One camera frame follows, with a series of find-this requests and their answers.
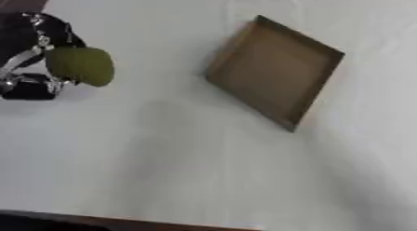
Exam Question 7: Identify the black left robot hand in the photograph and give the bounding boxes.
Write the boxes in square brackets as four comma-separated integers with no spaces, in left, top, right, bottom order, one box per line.
[0,11,88,102]

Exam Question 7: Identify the green toy fruit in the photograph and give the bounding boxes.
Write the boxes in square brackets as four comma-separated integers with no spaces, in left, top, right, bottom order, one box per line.
[44,47,116,88]

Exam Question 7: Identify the tan cardboard box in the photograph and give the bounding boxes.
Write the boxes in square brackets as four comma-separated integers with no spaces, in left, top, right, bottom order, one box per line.
[203,14,347,133]

